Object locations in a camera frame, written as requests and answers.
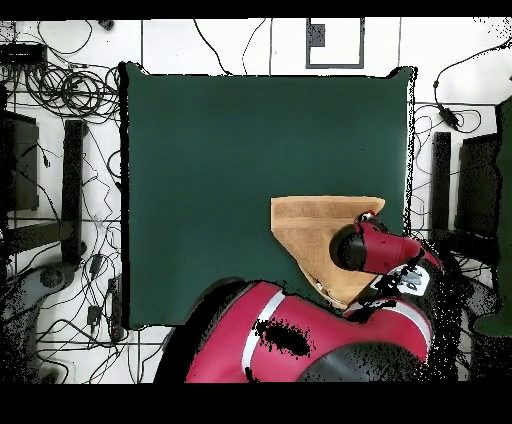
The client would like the black network switch box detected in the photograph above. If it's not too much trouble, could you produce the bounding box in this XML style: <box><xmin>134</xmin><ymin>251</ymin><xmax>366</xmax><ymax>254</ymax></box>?
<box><xmin>0</xmin><ymin>42</ymin><xmax>48</xmax><ymax>67</ymax></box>

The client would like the green fabric sheet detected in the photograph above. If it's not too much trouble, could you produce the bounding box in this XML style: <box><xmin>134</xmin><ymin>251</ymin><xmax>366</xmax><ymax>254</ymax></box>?
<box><xmin>471</xmin><ymin>95</ymin><xmax>512</xmax><ymax>339</ymax></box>

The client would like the black computer case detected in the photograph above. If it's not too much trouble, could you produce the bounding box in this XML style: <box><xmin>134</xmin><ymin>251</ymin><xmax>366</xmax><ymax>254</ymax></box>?
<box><xmin>0</xmin><ymin>109</ymin><xmax>40</xmax><ymax>213</ymax></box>
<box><xmin>454</xmin><ymin>133</ymin><xmax>501</xmax><ymax>241</ymax></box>

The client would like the tan terry towel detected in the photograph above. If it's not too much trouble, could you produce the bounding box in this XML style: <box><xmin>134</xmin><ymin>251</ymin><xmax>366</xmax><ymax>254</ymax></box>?
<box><xmin>270</xmin><ymin>195</ymin><xmax>387</xmax><ymax>311</ymax></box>

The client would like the dark green table cloth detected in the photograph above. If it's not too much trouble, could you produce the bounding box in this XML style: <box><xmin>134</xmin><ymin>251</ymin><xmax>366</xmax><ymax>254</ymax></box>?
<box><xmin>119</xmin><ymin>61</ymin><xmax>419</xmax><ymax>331</ymax></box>

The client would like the black power strip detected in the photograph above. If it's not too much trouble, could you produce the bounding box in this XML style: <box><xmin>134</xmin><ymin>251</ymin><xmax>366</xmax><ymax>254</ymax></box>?
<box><xmin>107</xmin><ymin>275</ymin><xmax>125</xmax><ymax>341</ymax></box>

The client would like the black power adapter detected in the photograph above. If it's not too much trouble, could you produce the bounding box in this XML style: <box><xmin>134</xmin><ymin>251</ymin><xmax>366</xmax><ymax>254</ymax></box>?
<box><xmin>436</xmin><ymin>104</ymin><xmax>460</xmax><ymax>130</ymax></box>

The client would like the grey office chair base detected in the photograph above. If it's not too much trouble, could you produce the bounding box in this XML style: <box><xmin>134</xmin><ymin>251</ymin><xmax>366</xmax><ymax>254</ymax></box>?
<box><xmin>0</xmin><ymin>261</ymin><xmax>77</xmax><ymax>383</ymax></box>
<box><xmin>463</xmin><ymin>275</ymin><xmax>503</xmax><ymax>321</ymax></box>

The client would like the coiled black cable bundle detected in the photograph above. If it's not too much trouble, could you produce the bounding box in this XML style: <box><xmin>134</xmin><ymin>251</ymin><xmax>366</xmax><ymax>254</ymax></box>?
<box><xmin>23</xmin><ymin>63</ymin><xmax>121</xmax><ymax>121</ymax></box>

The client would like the black stand base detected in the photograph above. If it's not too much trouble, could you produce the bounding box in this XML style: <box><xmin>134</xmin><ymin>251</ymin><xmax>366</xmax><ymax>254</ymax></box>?
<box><xmin>425</xmin><ymin>131</ymin><xmax>501</xmax><ymax>275</ymax></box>
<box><xmin>3</xmin><ymin>118</ymin><xmax>88</xmax><ymax>267</ymax></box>

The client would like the grey square frame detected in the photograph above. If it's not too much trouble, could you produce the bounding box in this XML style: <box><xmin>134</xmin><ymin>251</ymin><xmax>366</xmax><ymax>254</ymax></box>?
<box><xmin>305</xmin><ymin>17</ymin><xmax>366</xmax><ymax>70</ymax></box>

